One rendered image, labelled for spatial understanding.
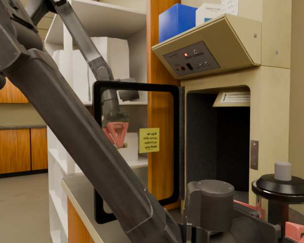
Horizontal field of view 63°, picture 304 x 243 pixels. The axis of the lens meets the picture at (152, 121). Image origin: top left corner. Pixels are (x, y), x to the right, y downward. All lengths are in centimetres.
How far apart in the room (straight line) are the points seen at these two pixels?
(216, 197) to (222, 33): 37
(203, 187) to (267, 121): 32
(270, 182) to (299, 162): 60
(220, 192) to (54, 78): 28
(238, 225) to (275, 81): 37
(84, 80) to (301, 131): 136
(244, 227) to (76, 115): 31
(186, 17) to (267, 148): 41
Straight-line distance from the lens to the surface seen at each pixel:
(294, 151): 110
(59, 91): 37
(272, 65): 67
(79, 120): 36
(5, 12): 40
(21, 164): 550
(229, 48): 62
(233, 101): 72
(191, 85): 82
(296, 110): 108
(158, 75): 88
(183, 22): 74
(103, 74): 83
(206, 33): 63
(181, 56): 74
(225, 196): 38
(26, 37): 41
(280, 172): 51
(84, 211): 98
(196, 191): 38
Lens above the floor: 131
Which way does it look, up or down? 3 degrees down
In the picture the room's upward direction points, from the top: straight up
